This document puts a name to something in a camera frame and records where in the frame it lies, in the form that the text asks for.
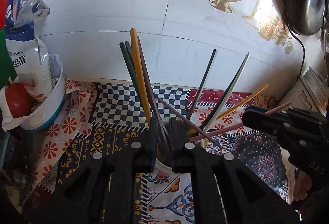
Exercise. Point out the patterned patchwork tablecloth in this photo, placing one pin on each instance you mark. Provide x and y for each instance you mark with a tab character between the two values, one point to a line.
168	198

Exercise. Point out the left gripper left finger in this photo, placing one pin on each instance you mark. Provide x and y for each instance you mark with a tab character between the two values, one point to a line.
96	178

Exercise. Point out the mauve chopstick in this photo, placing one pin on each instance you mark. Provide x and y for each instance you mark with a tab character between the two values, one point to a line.
151	98

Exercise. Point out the dark green chopstick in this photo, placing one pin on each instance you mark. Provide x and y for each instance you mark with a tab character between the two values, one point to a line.
130	67

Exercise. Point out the white blue food bag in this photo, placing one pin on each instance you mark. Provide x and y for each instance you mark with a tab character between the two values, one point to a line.
24	20

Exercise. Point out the grey chopstick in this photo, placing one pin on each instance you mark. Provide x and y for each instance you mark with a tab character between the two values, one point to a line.
203	82

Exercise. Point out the white and blue basket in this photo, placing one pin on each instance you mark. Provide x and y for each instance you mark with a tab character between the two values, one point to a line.
46	113

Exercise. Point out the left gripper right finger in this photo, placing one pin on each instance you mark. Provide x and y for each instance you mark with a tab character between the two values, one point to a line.
226	191

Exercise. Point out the green box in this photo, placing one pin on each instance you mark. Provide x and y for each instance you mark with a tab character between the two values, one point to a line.
6	67

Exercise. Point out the white ceramic utensil cup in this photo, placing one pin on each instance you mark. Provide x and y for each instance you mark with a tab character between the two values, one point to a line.
180	159

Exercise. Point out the teal chopstick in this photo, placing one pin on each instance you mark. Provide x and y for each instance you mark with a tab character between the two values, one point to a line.
129	50

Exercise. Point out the red tomato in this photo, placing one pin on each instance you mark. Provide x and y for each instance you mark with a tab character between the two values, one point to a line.
19	101

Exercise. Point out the yellow chopstick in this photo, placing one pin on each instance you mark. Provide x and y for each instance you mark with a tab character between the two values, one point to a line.
232	111
139	74

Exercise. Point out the pink chopstick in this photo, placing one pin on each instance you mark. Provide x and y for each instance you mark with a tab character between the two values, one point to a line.
189	123
238	125

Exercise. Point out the white chopstick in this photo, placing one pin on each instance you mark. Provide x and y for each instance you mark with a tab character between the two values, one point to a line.
205	126

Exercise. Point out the person's right hand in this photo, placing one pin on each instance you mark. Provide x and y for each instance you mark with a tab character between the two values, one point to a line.
302	187

